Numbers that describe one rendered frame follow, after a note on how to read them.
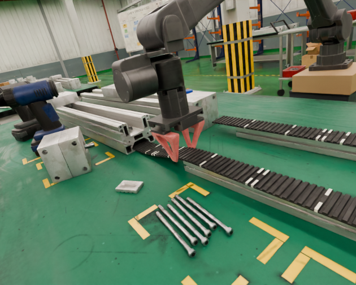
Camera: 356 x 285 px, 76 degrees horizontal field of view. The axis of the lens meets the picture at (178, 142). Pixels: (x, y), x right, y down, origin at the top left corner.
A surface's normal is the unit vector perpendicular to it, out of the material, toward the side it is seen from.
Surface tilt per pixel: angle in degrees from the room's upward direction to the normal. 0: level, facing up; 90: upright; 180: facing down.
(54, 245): 0
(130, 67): 90
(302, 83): 90
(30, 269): 0
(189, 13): 93
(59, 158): 90
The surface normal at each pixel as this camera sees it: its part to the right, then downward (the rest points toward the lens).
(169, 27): 0.59, 0.22
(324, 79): -0.78, 0.39
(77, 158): 0.36, 0.33
